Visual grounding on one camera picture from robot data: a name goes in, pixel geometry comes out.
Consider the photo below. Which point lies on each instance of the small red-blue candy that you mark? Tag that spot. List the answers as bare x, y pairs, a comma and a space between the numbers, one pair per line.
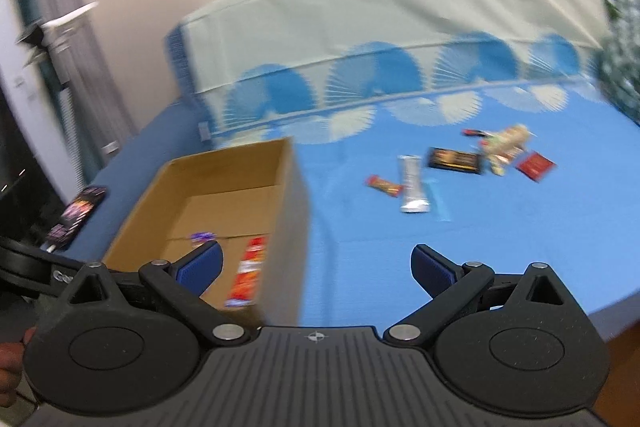
472, 133

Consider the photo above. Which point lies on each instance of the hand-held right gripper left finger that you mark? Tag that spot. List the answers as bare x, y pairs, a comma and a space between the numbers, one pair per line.
202, 264

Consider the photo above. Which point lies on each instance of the green checked cloth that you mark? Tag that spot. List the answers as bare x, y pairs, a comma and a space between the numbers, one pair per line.
620, 57

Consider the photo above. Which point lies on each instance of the yellow white snack packet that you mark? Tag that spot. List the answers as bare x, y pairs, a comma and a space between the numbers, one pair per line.
499, 166

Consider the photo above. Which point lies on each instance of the black smartphone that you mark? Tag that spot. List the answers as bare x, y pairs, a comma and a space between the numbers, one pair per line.
80, 214

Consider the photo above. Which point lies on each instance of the person's left hand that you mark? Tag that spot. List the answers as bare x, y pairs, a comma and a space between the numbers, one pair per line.
11, 364

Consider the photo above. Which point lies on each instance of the black snack bar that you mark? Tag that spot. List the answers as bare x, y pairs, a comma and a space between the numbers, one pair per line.
455, 160

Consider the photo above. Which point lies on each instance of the red square snack packet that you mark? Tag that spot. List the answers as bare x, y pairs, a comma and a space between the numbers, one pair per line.
536, 166

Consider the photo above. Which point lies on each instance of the blue fabric sofa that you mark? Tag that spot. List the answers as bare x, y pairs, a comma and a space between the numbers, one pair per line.
145, 142

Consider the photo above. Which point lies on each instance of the white metal bracket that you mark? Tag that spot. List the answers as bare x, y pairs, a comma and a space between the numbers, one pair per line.
55, 27

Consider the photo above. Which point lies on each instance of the brown cardboard box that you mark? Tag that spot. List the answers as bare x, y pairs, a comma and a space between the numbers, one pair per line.
282, 227

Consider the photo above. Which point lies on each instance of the small red orange snack bar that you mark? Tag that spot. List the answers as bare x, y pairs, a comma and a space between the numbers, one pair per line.
385, 186

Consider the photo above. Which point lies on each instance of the silver snack bar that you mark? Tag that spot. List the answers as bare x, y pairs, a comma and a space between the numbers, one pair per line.
414, 184

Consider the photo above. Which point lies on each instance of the blue fan printed sheet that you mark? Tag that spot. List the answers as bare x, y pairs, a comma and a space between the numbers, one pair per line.
400, 7

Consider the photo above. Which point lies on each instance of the white door frame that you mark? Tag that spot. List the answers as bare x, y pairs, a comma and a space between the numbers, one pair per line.
12, 47

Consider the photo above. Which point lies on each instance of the purple snack bar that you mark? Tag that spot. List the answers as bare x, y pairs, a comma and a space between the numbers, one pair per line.
202, 236

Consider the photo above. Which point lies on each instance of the white curtain clip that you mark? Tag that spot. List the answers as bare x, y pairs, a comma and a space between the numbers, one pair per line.
108, 148

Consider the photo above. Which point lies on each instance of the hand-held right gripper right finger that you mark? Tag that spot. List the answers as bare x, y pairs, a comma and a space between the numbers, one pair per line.
432, 269

